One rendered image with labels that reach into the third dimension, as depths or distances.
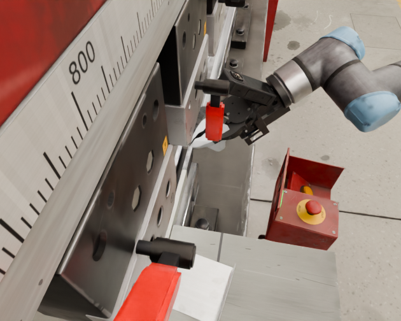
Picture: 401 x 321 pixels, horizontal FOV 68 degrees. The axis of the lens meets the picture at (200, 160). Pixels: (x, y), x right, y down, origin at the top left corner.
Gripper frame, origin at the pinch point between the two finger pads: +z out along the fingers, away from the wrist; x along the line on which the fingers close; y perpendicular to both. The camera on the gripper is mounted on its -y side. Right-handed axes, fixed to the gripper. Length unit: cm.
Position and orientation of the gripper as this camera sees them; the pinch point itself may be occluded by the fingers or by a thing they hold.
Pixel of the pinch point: (193, 141)
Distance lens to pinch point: 61.2
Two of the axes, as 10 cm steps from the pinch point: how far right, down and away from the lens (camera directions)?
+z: -8.1, 5.4, 2.1
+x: -3.4, -7.4, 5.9
